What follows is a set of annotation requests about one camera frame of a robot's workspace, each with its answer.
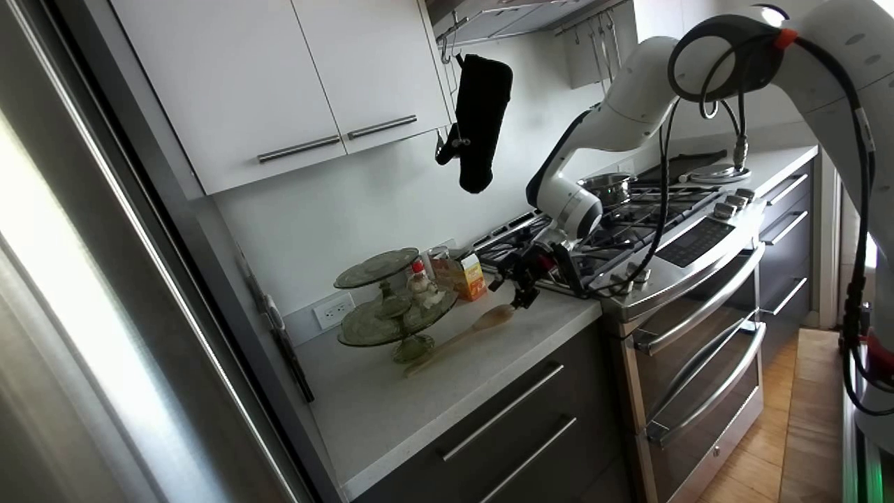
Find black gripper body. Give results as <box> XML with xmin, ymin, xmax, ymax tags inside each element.
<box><xmin>517</xmin><ymin>238</ymin><xmax>590</xmax><ymax>301</ymax></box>

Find small orange box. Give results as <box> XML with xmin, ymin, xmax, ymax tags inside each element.
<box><xmin>452</xmin><ymin>249</ymin><xmax>491</xmax><ymax>301</ymax></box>

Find small clear jar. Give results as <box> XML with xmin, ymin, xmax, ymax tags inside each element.
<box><xmin>428</xmin><ymin>242</ymin><xmax>463</xmax><ymax>293</ymax></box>

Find steel pot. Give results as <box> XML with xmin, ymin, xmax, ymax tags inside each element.
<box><xmin>583</xmin><ymin>171</ymin><xmax>637</xmax><ymax>213</ymax></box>

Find small bottle red cap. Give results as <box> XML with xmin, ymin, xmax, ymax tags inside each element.
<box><xmin>406</xmin><ymin>258</ymin><xmax>446</xmax><ymax>311</ymax></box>

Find two-tier glass stand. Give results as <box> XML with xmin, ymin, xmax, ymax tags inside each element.
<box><xmin>331</xmin><ymin>245</ymin><xmax>457</xmax><ymax>367</ymax></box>

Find dark drawer cabinet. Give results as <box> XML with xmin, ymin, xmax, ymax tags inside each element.
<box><xmin>358</xmin><ymin>318</ymin><xmax>637</xmax><ymax>503</ymax></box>

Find black oven mitt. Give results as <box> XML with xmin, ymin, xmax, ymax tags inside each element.
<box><xmin>432</xmin><ymin>51</ymin><xmax>517</xmax><ymax>196</ymax></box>

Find stainless steel gas range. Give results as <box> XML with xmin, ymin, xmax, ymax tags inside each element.
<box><xmin>473</xmin><ymin>147</ymin><xmax>770</xmax><ymax>503</ymax></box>

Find round silver dish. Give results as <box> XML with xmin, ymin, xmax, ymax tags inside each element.
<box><xmin>685</xmin><ymin>159</ymin><xmax>753</xmax><ymax>187</ymax></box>

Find range hood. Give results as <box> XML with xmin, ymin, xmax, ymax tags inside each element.
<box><xmin>422</xmin><ymin>0</ymin><xmax>637</xmax><ymax>44</ymax></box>

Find narrow white cabinet door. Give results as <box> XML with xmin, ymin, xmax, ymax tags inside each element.
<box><xmin>291</xmin><ymin>0</ymin><xmax>456</xmax><ymax>157</ymax></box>

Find wide white cabinet door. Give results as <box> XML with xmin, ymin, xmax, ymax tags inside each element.
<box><xmin>109</xmin><ymin>0</ymin><xmax>348</xmax><ymax>199</ymax></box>

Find stainless steel refrigerator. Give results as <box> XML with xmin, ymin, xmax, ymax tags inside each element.
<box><xmin>0</xmin><ymin>0</ymin><xmax>338</xmax><ymax>503</ymax></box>

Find white wall outlet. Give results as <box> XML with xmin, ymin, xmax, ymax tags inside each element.
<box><xmin>311</xmin><ymin>291</ymin><xmax>358</xmax><ymax>336</ymax></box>

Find silver cabinet bar handle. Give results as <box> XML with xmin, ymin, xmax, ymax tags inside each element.
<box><xmin>255</xmin><ymin>131</ymin><xmax>347</xmax><ymax>167</ymax></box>
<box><xmin>344</xmin><ymin>113</ymin><xmax>422</xmax><ymax>142</ymax></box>

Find dark cabinet silver handles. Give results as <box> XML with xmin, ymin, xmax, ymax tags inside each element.
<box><xmin>751</xmin><ymin>157</ymin><xmax>823</xmax><ymax>368</ymax></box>

